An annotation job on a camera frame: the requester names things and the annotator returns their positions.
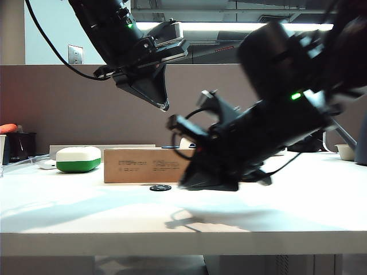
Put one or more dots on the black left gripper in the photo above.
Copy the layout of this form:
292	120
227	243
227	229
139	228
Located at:
143	66

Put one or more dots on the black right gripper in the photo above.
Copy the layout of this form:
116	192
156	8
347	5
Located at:
235	137

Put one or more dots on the black poker chip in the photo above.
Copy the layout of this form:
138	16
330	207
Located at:
160	188

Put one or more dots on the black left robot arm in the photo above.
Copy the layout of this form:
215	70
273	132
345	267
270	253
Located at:
106	25

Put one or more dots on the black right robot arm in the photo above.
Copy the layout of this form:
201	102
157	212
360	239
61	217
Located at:
275	57

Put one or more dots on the blue poker chip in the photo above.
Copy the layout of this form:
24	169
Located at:
169	147

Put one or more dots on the brown cardboard box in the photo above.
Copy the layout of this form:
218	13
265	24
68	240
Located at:
137	172

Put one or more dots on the wide grey desk partition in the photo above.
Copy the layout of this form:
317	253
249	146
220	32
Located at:
57	109

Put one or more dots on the white and green case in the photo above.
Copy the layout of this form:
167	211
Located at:
78	160

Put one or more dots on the black bag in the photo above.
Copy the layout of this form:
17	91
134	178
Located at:
309	143

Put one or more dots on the small white earbuds case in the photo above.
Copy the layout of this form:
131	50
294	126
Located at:
47	165

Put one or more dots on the white paper bowl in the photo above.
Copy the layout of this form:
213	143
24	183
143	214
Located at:
345	153

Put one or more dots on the black container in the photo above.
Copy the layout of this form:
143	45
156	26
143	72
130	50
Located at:
21	147

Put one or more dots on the orange red object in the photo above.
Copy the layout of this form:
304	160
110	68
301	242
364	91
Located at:
8	129

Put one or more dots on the narrow grey desk partition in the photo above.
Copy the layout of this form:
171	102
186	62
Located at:
345	126

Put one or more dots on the clear acrylic tray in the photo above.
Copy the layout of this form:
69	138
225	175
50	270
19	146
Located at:
20	165

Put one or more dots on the grey watering can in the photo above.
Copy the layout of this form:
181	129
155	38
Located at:
362	151

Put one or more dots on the white paper cup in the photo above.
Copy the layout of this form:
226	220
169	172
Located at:
2	149

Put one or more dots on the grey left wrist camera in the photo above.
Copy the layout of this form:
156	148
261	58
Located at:
169	33

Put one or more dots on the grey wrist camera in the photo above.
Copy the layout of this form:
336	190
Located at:
225	109
169	33

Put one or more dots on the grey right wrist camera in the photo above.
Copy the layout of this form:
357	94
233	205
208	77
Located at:
225	109

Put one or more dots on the metal wall switch plate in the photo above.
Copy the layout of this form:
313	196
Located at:
75	54

